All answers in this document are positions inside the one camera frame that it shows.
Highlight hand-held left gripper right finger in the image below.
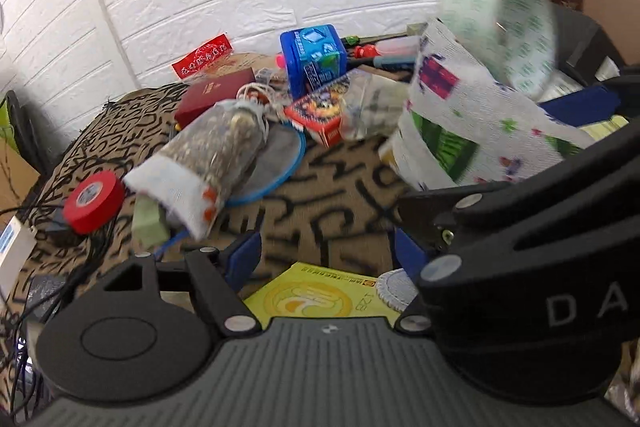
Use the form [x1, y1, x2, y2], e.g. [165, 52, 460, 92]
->
[392, 227, 433, 335]

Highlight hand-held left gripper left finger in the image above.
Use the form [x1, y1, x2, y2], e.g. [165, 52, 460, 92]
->
[102, 231, 263, 339]

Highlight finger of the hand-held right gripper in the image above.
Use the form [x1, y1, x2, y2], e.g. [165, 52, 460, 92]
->
[397, 126, 640, 290]
[539, 64, 640, 128]

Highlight white pixel-print fabric roll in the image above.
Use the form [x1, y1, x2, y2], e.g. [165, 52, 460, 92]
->
[379, 19, 597, 194]

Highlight green printed tape roll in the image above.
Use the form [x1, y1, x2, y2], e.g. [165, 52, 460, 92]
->
[437, 0, 557, 104]

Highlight black container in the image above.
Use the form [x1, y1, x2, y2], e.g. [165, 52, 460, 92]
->
[549, 4, 627, 78]

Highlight pale yellow packet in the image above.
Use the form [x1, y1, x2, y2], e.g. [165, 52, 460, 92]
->
[582, 114, 631, 144]

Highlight white round crochet coaster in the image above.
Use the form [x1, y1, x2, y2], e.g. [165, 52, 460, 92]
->
[374, 269, 422, 314]

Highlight brown black-patterned blanket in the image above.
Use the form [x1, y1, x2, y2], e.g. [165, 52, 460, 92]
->
[0, 82, 418, 410]

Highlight open cardboard box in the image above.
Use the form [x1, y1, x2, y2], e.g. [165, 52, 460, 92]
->
[581, 0, 640, 64]

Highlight pale green block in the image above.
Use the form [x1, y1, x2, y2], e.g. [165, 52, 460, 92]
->
[132, 196, 171, 249]

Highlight mesh pouch of dried herbs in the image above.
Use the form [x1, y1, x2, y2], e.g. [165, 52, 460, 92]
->
[122, 99, 271, 242]

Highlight clear plastic bag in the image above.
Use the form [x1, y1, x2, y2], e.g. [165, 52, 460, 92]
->
[340, 71, 416, 142]

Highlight small colourful red box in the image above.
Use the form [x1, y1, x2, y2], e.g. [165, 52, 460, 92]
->
[284, 74, 352, 148]

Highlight dark red booklet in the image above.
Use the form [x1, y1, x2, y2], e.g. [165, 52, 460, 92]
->
[175, 68, 257, 130]

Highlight red tape roll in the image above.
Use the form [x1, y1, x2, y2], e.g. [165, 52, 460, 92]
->
[62, 172, 126, 235]

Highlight brown paper packet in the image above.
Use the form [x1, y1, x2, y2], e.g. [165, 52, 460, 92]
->
[210, 52, 273, 82]

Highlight red patterned packet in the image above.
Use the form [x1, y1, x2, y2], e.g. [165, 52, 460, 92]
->
[171, 33, 235, 80]

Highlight red-capped squeeze bottle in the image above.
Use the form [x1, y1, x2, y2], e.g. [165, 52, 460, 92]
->
[354, 35, 422, 60]

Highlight blue cube box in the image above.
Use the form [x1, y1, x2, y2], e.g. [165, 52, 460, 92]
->
[276, 24, 349, 100]

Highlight green-tipped black pen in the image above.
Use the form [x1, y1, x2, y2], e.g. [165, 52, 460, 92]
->
[342, 32, 418, 46]

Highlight white box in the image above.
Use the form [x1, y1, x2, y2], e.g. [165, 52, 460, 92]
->
[0, 216, 39, 304]

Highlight flat cardboard piece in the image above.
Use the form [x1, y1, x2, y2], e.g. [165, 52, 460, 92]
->
[0, 147, 42, 228]

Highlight black cables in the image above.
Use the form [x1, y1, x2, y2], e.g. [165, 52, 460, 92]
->
[0, 202, 132, 414]

